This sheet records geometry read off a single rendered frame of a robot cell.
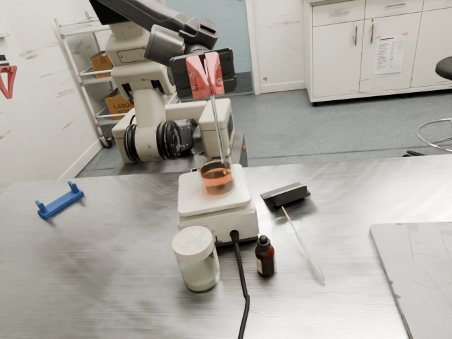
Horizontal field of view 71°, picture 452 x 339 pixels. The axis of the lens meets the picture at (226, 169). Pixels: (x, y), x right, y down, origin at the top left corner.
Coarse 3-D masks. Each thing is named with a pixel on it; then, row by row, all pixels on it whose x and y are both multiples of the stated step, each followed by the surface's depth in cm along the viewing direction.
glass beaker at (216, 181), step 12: (204, 144) 52; (216, 144) 52; (228, 144) 50; (204, 156) 53; (216, 156) 47; (228, 156) 48; (204, 168) 48; (216, 168) 48; (228, 168) 49; (204, 180) 50; (216, 180) 49; (228, 180) 50; (204, 192) 52; (216, 192) 50; (228, 192) 51
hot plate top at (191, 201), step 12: (240, 168) 58; (180, 180) 57; (192, 180) 57; (240, 180) 54; (180, 192) 54; (192, 192) 53; (240, 192) 51; (180, 204) 51; (192, 204) 50; (204, 204) 50; (216, 204) 50; (228, 204) 49; (240, 204) 49
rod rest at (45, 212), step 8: (72, 184) 73; (72, 192) 75; (80, 192) 74; (56, 200) 73; (64, 200) 72; (72, 200) 73; (40, 208) 69; (48, 208) 70; (56, 208) 70; (40, 216) 70; (48, 216) 69
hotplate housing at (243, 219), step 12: (252, 204) 51; (180, 216) 51; (192, 216) 51; (204, 216) 50; (216, 216) 50; (228, 216) 50; (240, 216) 50; (252, 216) 50; (180, 228) 50; (216, 228) 51; (228, 228) 51; (240, 228) 52; (252, 228) 52; (216, 240) 52; (228, 240) 53; (240, 240) 53
